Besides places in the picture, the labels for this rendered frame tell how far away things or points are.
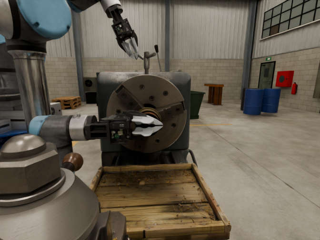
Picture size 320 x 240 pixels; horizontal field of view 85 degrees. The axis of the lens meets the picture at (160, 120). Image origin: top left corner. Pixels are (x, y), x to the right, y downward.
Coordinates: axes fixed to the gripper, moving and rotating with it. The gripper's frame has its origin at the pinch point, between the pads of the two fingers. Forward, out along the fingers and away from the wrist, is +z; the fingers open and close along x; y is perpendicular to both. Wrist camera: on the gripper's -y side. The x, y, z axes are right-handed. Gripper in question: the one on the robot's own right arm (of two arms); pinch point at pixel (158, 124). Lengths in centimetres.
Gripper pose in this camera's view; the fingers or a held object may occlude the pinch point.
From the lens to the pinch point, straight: 54.5
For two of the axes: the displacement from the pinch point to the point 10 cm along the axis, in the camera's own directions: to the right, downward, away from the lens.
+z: 10.0, -0.1, 0.6
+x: 0.0, -9.7, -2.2
